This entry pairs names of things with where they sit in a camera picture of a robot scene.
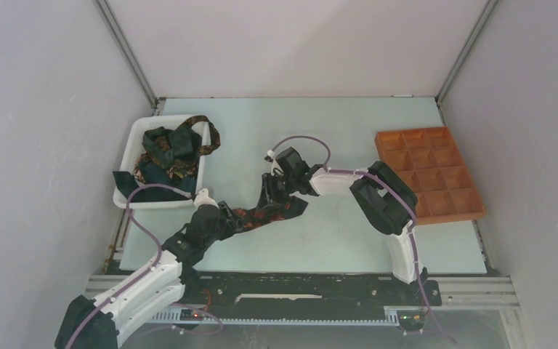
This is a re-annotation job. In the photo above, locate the dark green tie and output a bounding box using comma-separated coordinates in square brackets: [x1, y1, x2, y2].
[113, 126, 203, 203]

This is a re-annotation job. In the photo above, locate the aluminium frame profile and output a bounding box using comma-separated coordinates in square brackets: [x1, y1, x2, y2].
[432, 276, 519, 310]

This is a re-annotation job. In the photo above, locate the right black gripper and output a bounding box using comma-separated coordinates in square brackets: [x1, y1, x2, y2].
[257, 172, 298, 211]

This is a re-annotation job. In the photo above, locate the black orange floral tie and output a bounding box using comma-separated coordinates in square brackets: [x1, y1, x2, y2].
[218, 196, 309, 240]

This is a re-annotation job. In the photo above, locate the grey cable duct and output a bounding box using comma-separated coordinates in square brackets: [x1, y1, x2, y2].
[149, 308, 405, 327]

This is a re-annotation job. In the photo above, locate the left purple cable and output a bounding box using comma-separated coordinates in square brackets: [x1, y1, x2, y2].
[65, 183, 225, 349]

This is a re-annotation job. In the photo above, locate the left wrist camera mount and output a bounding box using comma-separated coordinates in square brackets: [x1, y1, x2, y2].
[193, 188, 219, 209]

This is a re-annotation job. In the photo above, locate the orange compartment tray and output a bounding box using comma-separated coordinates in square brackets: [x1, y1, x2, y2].
[375, 127, 486, 225]

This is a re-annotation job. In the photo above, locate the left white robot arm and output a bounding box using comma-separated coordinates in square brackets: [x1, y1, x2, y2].
[54, 204, 229, 348]

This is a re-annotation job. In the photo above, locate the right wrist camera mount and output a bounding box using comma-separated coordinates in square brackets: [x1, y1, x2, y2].
[264, 150, 283, 177]

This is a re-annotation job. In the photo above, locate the white plastic basket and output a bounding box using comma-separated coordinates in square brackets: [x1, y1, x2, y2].
[113, 115, 211, 210]

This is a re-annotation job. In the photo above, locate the brown patterned tie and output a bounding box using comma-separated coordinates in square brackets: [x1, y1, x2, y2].
[133, 115, 221, 189]

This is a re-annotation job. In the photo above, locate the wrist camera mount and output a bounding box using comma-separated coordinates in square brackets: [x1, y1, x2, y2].
[264, 150, 283, 177]
[193, 188, 219, 209]

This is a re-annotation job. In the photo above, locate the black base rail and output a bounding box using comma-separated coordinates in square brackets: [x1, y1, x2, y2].
[180, 272, 442, 321]

